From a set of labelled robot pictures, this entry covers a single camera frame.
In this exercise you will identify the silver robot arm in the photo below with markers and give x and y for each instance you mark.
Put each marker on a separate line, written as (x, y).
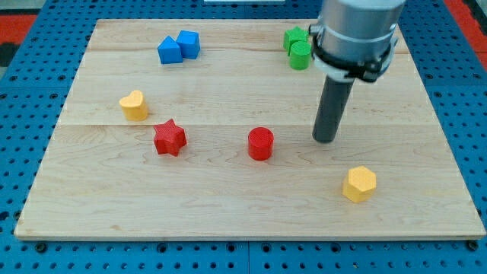
(355, 38)

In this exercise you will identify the yellow hexagon block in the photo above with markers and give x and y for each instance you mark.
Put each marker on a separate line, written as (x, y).
(359, 184)

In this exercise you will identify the red cylinder block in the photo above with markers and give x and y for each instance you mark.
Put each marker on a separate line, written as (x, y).
(260, 143)

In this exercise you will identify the light wooden board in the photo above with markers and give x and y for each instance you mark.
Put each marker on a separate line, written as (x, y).
(101, 178)

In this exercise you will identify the red star block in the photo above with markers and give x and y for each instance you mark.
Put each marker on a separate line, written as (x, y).
(169, 138)

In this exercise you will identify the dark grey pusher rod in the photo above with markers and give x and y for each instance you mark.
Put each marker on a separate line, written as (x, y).
(331, 108)

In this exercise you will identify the green cylinder block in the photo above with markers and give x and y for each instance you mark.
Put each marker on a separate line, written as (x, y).
(299, 55)

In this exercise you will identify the blue cube block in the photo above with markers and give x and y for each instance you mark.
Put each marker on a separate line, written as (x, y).
(189, 44)

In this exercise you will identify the yellow heart block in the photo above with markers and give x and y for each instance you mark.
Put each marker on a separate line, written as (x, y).
(134, 107)

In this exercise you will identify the blue pentagon block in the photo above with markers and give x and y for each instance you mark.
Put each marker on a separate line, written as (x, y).
(169, 51)

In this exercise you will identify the green star block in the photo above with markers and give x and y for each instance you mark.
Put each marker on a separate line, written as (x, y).
(292, 36)

